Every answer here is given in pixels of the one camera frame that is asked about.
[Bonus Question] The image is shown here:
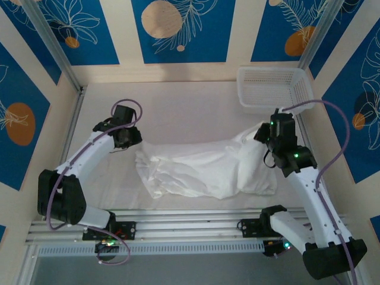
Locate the white t-shirt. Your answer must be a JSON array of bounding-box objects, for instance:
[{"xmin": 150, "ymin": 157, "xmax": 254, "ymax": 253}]
[{"xmin": 135, "ymin": 121, "xmax": 278, "ymax": 200}]

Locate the white perforated plastic basket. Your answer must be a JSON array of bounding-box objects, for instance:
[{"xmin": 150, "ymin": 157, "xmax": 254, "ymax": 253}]
[{"xmin": 236, "ymin": 66, "xmax": 315, "ymax": 116}]

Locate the thin black right gripper cable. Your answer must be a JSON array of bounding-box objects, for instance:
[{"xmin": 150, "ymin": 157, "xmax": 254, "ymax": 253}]
[{"xmin": 262, "ymin": 148, "xmax": 278, "ymax": 169}]

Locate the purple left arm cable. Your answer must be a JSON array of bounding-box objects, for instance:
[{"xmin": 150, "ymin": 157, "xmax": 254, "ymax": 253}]
[{"xmin": 46, "ymin": 99, "xmax": 143, "ymax": 265}]

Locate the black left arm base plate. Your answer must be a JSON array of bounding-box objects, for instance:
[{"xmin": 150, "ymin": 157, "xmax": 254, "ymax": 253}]
[{"xmin": 82, "ymin": 221, "xmax": 137, "ymax": 241}]

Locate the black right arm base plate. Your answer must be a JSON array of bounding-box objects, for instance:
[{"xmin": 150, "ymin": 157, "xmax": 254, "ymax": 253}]
[{"xmin": 239, "ymin": 218, "xmax": 264, "ymax": 238}]

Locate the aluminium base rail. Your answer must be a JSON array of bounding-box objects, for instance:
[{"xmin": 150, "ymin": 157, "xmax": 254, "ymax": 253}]
[{"xmin": 25, "ymin": 207, "xmax": 353, "ymax": 247}]

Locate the aluminium frame post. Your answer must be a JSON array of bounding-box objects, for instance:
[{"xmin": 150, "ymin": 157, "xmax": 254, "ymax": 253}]
[
  {"xmin": 297, "ymin": 0, "xmax": 347, "ymax": 71},
  {"xmin": 20, "ymin": 0, "xmax": 87, "ymax": 94}
]

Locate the grey slotted cable duct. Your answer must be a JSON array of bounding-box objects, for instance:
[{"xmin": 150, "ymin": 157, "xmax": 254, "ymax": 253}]
[{"xmin": 37, "ymin": 240, "xmax": 265, "ymax": 258}]

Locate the aluminium frame leg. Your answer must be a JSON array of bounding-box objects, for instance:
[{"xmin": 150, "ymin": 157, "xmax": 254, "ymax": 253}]
[{"xmin": 16, "ymin": 245, "xmax": 41, "ymax": 285}]

